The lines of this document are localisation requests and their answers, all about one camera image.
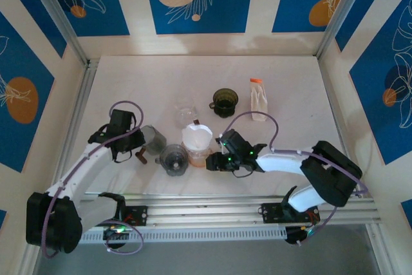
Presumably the grey server wooden handle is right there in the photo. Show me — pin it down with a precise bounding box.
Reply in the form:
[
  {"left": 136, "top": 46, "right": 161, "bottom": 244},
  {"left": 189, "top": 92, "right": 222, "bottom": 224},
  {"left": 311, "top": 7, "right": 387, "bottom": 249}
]
[{"left": 135, "top": 124, "right": 168, "bottom": 164}]

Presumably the orange glass carafe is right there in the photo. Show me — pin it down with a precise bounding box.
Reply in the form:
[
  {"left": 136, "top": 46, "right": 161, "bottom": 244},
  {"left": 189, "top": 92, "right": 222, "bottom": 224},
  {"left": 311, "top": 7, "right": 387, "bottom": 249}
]
[{"left": 186, "top": 149, "right": 213, "bottom": 169}]

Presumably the white paper coffee filter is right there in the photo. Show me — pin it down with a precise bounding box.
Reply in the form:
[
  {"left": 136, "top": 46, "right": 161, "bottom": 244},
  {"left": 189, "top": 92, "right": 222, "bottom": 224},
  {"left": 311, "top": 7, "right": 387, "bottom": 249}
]
[{"left": 181, "top": 122, "right": 213, "bottom": 152}]

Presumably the clear glass dripper brown handle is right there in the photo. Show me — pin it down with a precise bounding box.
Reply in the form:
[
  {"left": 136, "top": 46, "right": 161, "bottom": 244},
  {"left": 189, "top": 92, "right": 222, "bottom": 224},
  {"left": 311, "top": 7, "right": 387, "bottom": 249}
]
[{"left": 175, "top": 103, "right": 203, "bottom": 128}]

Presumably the dark green coffee dripper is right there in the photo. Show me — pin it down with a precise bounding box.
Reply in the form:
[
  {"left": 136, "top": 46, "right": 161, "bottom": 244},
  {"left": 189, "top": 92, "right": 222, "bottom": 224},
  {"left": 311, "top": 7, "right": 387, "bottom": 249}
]
[{"left": 209, "top": 88, "right": 239, "bottom": 119}]

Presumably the filter bag orange strip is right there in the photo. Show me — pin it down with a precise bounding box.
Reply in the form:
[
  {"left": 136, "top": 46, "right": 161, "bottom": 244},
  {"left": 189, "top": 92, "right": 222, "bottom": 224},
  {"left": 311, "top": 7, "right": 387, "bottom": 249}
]
[{"left": 249, "top": 77, "right": 269, "bottom": 122}]

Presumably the black controller box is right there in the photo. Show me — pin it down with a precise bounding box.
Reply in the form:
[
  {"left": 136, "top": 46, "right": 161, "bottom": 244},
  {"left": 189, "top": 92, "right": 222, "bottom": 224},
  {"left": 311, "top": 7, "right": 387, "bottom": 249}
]
[
  {"left": 102, "top": 225, "right": 129, "bottom": 250},
  {"left": 285, "top": 225, "right": 318, "bottom": 246}
]

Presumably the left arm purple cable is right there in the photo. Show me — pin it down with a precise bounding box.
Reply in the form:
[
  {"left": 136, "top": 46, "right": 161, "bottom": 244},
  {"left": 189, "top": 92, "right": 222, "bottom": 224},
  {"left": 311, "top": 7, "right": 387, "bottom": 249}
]
[{"left": 41, "top": 100, "right": 145, "bottom": 259}]

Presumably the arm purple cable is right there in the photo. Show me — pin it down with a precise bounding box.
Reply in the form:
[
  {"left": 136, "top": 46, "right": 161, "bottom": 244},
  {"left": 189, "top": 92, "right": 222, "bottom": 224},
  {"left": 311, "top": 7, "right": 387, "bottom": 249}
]
[
  {"left": 41, "top": 100, "right": 145, "bottom": 259},
  {"left": 220, "top": 112, "right": 370, "bottom": 245}
]

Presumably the aluminium front mounting rail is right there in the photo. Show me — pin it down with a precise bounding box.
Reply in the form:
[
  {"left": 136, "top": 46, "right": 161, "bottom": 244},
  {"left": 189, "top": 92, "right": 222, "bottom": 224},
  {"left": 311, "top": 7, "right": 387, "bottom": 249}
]
[{"left": 77, "top": 191, "right": 384, "bottom": 226}]

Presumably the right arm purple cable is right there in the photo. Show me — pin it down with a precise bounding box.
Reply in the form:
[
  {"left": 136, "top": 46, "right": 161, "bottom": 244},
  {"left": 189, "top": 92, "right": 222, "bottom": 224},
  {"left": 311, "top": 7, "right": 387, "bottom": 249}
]
[{"left": 220, "top": 112, "right": 370, "bottom": 245}]

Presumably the aluminium side rail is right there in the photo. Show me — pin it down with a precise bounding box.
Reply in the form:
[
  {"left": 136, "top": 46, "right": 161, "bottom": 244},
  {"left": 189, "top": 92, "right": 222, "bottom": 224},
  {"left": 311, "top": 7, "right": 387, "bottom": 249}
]
[{"left": 53, "top": 61, "right": 99, "bottom": 189}]

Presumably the grey slotted cable duct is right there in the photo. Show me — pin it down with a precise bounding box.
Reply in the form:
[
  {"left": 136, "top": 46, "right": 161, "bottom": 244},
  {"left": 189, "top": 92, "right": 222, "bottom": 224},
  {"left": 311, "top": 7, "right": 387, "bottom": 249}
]
[{"left": 79, "top": 227, "right": 288, "bottom": 244}]

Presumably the aluminium frame post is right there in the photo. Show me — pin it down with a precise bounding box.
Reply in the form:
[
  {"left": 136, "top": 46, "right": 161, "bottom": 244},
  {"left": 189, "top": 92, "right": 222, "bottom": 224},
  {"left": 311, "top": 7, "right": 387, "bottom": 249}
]
[
  {"left": 315, "top": 0, "right": 370, "bottom": 60},
  {"left": 24, "top": 0, "right": 90, "bottom": 67}
]

